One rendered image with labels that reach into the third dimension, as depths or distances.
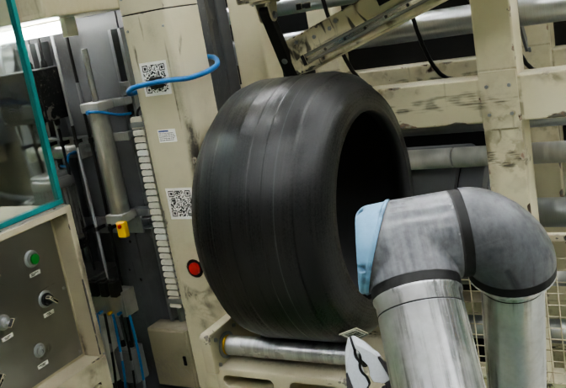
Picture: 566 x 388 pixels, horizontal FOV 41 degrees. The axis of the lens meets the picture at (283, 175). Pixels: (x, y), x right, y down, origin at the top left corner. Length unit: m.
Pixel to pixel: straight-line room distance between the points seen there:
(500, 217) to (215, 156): 0.67
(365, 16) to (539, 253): 1.00
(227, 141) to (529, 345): 0.69
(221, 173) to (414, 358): 0.66
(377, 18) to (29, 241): 0.95
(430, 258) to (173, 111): 0.89
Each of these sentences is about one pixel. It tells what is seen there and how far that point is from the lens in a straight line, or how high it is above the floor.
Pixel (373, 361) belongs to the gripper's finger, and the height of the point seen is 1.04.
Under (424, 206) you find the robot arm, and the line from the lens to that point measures 0.97.
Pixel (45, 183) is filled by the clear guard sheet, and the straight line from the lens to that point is 1.75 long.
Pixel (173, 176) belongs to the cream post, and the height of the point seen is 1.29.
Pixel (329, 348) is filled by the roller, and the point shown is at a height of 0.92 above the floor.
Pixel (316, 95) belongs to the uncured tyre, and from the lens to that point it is 1.47.
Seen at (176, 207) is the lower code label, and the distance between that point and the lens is 1.75.
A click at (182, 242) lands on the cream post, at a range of 1.78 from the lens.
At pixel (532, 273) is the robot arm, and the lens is 1.02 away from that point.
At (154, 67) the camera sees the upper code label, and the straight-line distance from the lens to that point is 1.70.
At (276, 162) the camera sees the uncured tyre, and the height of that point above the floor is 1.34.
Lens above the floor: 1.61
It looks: 12 degrees down
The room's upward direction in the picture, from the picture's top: 10 degrees counter-clockwise
